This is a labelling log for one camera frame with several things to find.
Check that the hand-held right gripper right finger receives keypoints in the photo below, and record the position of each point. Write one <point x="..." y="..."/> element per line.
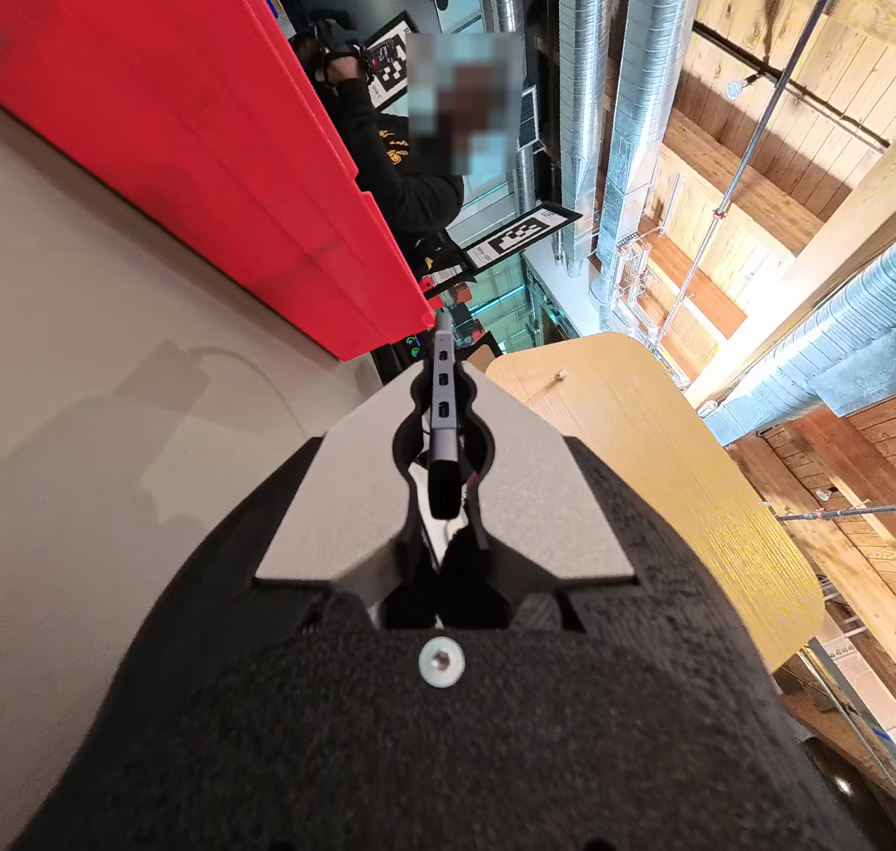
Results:
<point x="553" y="508"/>

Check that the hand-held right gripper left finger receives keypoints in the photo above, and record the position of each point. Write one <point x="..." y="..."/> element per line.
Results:
<point x="343" y="508"/>

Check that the grey usb hub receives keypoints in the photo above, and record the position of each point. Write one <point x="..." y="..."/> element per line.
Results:
<point x="444" y="403"/>

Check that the red storage bin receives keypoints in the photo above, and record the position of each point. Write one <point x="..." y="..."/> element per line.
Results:
<point x="175" y="95"/>

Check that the wooden stand tabletop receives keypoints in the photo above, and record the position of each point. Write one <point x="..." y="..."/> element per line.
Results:
<point x="665" y="480"/>

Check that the black device with display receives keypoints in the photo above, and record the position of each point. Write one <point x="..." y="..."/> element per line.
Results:
<point x="392" y="369"/>

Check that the large silver ventilation duct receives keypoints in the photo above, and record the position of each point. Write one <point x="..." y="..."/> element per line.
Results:
<point x="826" y="347"/>

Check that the wide silver ventilation duct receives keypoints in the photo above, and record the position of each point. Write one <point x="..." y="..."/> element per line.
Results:
<point x="651" y="95"/>

